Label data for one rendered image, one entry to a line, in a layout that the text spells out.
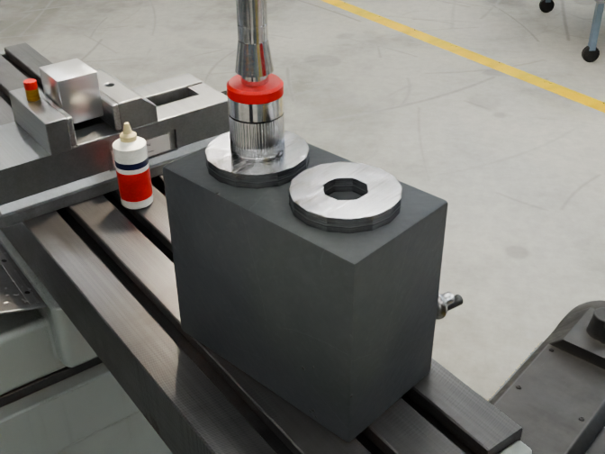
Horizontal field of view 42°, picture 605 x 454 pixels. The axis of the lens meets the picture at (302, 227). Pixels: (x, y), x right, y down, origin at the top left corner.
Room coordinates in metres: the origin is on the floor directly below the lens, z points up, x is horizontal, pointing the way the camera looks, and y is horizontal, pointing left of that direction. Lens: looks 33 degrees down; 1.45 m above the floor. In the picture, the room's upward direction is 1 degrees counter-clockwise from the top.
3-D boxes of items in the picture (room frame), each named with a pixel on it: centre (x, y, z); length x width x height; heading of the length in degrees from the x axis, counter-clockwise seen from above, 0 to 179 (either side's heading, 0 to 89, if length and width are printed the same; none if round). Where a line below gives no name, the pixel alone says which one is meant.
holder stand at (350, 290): (0.58, 0.00, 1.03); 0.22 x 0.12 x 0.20; 47
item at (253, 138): (0.61, 0.04, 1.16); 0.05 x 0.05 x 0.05
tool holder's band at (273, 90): (0.61, 0.04, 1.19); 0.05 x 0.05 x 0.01
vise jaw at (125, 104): (0.98, 0.25, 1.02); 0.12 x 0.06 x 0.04; 37
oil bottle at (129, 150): (0.86, 0.21, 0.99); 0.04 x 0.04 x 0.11
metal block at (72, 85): (0.95, 0.29, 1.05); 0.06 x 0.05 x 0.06; 37
